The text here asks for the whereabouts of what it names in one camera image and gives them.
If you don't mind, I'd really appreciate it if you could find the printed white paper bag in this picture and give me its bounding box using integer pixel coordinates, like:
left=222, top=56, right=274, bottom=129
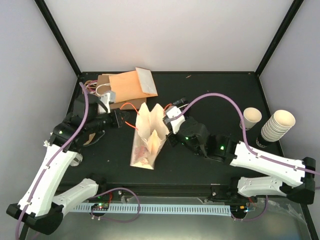
left=130, top=103, right=169, bottom=170

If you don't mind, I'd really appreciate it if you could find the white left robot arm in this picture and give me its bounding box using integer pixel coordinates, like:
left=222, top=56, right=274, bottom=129
left=6, top=96, right=130, bottom=235

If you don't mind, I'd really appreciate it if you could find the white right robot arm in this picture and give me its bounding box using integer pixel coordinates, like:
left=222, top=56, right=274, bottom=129
left=163, top=116, right=316, bottom=205

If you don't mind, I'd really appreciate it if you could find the black coffee cup lid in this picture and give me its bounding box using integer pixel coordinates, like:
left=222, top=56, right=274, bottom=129
left=172, top=97, right=189, bottom=111

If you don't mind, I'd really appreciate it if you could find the single paper coffee cup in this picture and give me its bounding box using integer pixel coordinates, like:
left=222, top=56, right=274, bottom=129
left=239, top=107, right=262, bottom=131

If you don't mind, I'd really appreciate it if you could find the brown pulp cup carrier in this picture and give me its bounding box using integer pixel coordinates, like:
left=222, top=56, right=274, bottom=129
left=80, top=130, right=106, bottom=147

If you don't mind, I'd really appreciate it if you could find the orange kraft paper bag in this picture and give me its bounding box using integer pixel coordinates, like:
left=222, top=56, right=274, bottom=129
left=109, top=67, right=158, bottom=103

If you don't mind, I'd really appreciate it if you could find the brown kraft paper bag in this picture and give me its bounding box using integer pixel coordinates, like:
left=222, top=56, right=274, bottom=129
left=82, top=74, right=148, bottom=112

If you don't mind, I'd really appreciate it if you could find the stack of paper cups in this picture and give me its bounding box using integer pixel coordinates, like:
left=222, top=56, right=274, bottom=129
left=256, top=109, right=296, bottom=148

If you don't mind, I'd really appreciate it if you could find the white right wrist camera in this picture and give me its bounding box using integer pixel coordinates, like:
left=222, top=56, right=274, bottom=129
left=163, top=105, right=186, bottom=134

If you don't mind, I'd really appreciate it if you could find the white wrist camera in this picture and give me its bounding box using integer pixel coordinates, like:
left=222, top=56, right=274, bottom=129
left=163, top=105, right=186, bottom=134
left=97, top=90, right=116, bottom=115

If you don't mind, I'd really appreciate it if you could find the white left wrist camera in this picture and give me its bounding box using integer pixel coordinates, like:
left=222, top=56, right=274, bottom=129
left=97, top=90, right=116, bottom=115

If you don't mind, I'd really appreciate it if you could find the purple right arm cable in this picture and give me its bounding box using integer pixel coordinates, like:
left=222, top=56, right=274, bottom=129
left=175, top=92, right=320, bottom=176

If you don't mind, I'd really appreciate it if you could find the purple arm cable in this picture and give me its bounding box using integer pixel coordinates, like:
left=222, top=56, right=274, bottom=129
left=175, top=92, right=320, bottom=176
left=15, top=82, right=142, bottom=240

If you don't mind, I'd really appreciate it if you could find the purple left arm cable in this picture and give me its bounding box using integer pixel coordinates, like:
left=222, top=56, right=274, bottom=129
left=15, top=82, right=142, bottom=240

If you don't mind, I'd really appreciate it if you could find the white slotted cable rail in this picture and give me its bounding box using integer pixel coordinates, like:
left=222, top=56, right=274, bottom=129
left=75, top=201, right=235, bottom=217

